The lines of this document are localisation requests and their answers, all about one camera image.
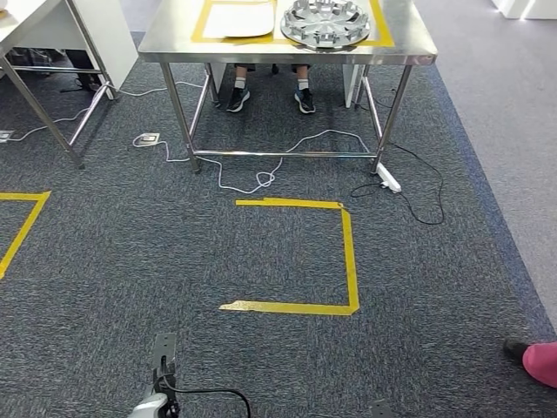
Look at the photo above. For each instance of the white car mirror cover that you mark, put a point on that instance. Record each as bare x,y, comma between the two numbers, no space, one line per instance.
239,20

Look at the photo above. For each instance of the grey plastic wheel hubcap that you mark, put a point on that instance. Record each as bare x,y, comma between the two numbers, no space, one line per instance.
326,23

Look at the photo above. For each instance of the white display plinth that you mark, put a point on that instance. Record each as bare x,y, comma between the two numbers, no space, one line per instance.
522,7

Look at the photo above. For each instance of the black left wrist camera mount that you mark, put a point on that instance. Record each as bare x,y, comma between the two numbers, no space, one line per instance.
164,352

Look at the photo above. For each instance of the silver floor socket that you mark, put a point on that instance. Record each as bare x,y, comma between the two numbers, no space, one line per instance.
5,136
149,138

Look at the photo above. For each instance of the yellow floor tape square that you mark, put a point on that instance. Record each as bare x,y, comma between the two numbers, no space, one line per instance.
352,259

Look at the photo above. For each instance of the person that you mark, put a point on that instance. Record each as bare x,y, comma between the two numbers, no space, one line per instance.
304,98
540,363

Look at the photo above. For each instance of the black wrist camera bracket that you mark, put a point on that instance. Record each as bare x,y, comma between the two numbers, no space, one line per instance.
382,409

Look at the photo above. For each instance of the white power strip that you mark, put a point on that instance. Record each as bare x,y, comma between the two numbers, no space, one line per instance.
389,177

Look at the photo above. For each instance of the stainless steel workbench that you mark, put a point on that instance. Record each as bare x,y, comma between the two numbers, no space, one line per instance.
173,29

